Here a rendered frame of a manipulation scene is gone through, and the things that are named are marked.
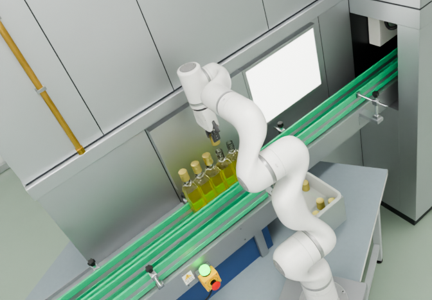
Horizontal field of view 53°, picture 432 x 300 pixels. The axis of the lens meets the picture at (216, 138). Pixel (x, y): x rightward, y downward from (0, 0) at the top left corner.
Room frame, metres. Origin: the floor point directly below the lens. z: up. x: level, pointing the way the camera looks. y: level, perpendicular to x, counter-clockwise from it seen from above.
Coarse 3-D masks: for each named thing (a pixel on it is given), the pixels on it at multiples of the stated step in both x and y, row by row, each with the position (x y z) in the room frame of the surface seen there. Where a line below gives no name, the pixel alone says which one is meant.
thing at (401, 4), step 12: (348, 0) 1.86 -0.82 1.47; (360, 0) 1.79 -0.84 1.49; (372, 0) 1.73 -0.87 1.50; (384, 0) 1.67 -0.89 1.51; (396, 0) 1.62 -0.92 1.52; (408, 0) 1.56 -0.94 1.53; (420, 0) 1.52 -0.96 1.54; (360, 12) 1.80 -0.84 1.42; (372, 12) 1.73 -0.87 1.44; (384, 12) 1.67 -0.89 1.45; (396, 12) 1.62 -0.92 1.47; (408, 12) 1.56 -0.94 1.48; (420, 12) 1.52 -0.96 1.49; (408, 24) 1.56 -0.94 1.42; (420, 24) 1.52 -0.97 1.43
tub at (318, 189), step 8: (312, 176) 1.32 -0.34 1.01; (312, 184) 1.31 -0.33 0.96; (320, 184) 1.27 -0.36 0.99; (304, 192) 1.31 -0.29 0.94; (312, 192) 1.29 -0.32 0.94; (320, 192) 1.27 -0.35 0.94; (328, 192) 1.23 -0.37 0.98; (336, 192) 1.19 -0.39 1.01; (312, 200) 1.25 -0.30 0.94; (336, 200) 1.15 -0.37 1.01; (312, 208) 1.21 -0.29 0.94; (328, 208) 1.13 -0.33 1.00
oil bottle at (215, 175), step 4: (212, 168) 1.31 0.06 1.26; (216, 168) 1.31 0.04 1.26; (204, 172) 1.33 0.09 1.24; (208, 172) 1.31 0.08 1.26; (212, 172) 1.30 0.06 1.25; (216, 172) 1.30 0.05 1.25; (220, 172) 1.31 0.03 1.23; (212, 176) 1.30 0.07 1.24; (216, 176) 1.30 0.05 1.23; (220, 176) 1.31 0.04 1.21; (212, 180) 1.29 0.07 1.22; (216, 180) 1.30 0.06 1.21; (220, 180) 1.31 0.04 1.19; (224, 180) 1.32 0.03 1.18; (216, 184) 1.30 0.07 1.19; (220, 184) 1.30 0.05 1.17; (224, 184) 1.31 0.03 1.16; (216, 188) 1.29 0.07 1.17; (220, 188) 1.30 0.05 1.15; (224, 188) 1.31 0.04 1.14; (216, 192) 1.30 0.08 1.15; (220, 192) 1.30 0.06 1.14
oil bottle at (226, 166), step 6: (216, 162) 1.35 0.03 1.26; (222, 162) 1.33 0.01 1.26; (228, 162) 1.33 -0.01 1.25; (222, 168) 1.32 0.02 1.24; (228, 168) 1.32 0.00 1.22; (222, 174) 1.32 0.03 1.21; (228, 174) 1.32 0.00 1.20; (234, 174) 1.33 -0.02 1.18; (228, 180) 1.32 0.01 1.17; (234, 180) 1.33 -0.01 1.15; (228, 186) 1.32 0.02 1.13
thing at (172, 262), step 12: (264, 192) 1.26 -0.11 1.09; (240, 204) 1.21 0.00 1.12; (252, 204) 1.22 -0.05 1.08; (228, 216) 1.18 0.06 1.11; (240, 216) 1.20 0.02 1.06; (204, 228) 1.14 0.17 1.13; (216, 228) 1.16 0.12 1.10; (192, 240) 1.11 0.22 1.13; (204, 240) 1.13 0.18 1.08; (180, 252) 1.09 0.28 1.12; (192, 252) 1.10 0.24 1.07; (168, 264) 1.06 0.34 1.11; (180, 264) 1.08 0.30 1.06; (144, 276) 1.03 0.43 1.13; (132, 288) 1.00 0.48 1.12; (144, 288) 1.02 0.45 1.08
